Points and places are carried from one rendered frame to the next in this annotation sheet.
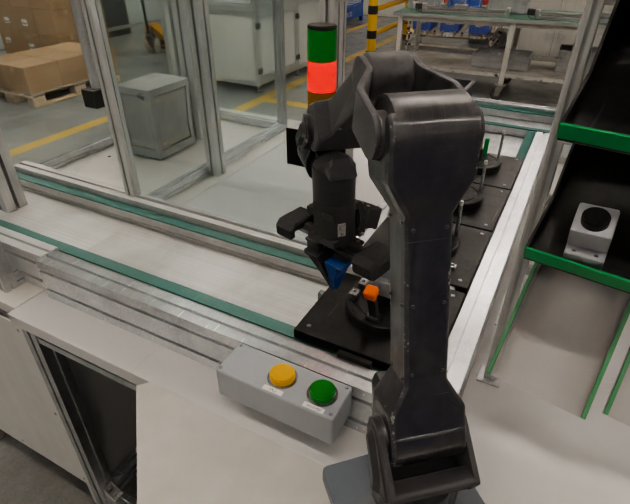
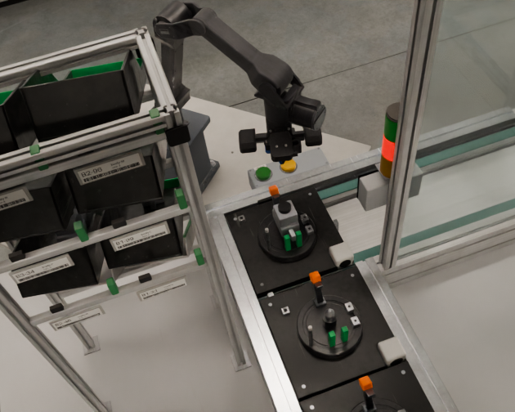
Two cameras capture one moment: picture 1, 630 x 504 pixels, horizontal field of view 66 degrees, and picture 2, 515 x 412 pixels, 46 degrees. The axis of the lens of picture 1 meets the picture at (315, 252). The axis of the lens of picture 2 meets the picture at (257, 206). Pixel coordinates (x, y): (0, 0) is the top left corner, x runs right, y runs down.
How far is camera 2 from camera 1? 1.57 m
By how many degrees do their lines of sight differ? 87
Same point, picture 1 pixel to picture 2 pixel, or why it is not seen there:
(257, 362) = (307, 163)
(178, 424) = (327, 151)
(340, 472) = (203, 119)
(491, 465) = not seen: hidden behind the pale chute
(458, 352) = (228, 252)
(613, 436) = (136, 315)
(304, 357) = (294, 185)
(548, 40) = not seen: outside the picture
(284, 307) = (357, 217)
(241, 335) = (334, 166)
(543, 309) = not seen: hidden behind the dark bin
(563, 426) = (163, 300)
